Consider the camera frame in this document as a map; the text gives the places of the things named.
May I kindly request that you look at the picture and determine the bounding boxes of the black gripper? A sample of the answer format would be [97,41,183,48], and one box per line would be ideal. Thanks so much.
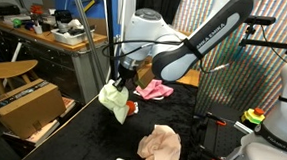
[112,65,139,94]

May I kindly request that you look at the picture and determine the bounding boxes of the pale green t-shirt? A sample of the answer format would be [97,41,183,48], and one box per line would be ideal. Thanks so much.
[96,81,131,125]

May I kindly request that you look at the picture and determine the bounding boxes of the pink t-shirt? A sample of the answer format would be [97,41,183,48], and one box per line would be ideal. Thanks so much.
[134,78,176,102]

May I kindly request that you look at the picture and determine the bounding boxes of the peach t-shirt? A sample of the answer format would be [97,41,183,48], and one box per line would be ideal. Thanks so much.
[136,123,184,160]

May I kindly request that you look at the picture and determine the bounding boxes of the red toy radish green leaves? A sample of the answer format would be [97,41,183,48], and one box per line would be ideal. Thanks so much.
[124,100,140,118]

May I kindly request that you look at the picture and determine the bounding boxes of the grey workbench with wooden top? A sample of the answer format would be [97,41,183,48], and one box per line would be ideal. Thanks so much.
[0,17,113,106]

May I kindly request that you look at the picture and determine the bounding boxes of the red-cover book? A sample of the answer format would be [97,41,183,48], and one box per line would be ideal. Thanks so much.
[60,96,77,119]

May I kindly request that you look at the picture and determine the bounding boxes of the black table cloth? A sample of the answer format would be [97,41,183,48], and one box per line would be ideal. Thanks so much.
[21,71,200,160]

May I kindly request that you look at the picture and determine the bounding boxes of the silver metal pole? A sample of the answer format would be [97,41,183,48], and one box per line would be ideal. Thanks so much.
[62,0,111,89]

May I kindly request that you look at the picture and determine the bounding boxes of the black vertical pole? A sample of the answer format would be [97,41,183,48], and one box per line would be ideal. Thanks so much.
[97,0,122,86]

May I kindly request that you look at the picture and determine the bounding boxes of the white plastic tray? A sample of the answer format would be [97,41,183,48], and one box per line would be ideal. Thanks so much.
[49,25,96,48]

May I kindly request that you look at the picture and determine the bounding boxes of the wooden board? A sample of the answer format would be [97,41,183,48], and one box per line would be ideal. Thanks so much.
[176,67,201,87]

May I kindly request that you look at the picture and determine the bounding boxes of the yellow black tool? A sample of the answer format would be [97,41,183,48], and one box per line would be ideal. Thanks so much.
[82,0,97,14]

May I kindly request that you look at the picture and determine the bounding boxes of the black round device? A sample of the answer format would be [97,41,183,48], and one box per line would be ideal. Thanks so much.
[52,8,74,35]

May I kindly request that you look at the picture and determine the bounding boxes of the black curtain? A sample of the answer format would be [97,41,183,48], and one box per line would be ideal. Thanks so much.
[133,0,184,25]

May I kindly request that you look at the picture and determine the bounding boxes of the flat book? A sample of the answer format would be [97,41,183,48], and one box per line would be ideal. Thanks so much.
[1,115,62,149]

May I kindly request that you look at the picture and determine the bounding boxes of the blue panel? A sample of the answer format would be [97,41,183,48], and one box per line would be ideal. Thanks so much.
[48,0,122,76]

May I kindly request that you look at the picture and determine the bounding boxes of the white cup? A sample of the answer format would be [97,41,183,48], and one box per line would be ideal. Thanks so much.
[32,23,45,36]

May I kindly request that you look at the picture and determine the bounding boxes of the cardboard box with black tape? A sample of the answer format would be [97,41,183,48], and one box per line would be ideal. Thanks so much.
[0,75,69,142]

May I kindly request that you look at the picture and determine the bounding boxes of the red bench item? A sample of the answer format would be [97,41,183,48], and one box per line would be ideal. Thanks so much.
[29,4,44,17]

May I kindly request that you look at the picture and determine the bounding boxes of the wooden stool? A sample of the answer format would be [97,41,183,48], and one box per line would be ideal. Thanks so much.
[0,57,41,98]

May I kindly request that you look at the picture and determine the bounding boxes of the green bench item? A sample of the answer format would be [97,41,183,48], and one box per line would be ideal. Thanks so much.
[12,17,23,28]

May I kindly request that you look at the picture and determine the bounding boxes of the yellow red emergency stop button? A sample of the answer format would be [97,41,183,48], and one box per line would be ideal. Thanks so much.
[240,106,267,125]

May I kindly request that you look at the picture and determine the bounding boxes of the black case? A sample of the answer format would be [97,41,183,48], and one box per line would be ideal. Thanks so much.
[0,2,22,17]

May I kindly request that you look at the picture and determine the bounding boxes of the tan wrist camera box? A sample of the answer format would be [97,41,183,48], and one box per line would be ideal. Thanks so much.
[134,64,157,90]

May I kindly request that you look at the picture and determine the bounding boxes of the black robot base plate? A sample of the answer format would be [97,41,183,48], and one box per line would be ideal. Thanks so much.
[192,101,250,160]

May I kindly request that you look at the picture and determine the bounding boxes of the silver metal bracket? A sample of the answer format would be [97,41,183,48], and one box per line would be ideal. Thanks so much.
[232,120,254,135]

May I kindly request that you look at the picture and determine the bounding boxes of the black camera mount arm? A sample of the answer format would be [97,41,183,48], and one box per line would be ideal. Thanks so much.
[238,24,287,57]

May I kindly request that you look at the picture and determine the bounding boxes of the black bar-shaped camera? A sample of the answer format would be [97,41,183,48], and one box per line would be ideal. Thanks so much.
[245,14,277,27]

